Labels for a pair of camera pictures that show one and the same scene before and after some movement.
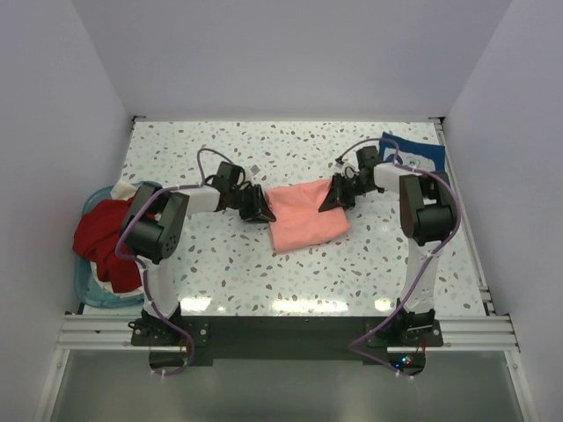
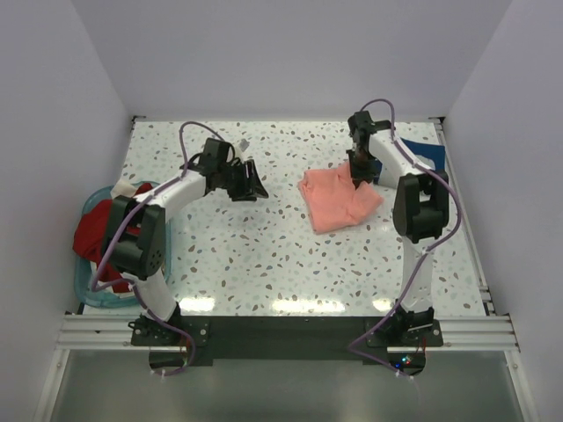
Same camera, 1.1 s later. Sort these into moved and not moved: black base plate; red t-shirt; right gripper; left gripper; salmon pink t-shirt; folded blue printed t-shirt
Moved: left gripper; right gripper; salmon pink t-shirt
Not moved: folded blue printed t-shirt; black base plate; red t-shirt
